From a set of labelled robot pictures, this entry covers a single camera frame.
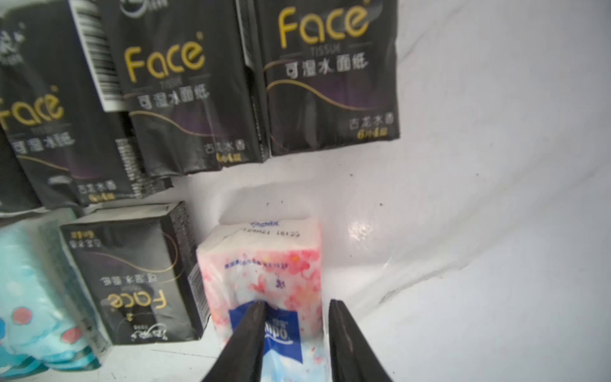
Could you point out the black tissue pack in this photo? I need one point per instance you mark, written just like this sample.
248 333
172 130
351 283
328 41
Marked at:
330 72
62 108
189 91
17 194

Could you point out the teal tissue pack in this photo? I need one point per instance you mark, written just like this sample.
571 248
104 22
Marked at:
47 320

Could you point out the small pink tissue pack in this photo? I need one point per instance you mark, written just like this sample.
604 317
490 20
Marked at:
280 263

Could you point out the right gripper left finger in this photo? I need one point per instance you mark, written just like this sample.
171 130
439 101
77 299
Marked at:
241 360

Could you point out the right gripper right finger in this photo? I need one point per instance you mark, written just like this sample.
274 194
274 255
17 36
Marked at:
352 358

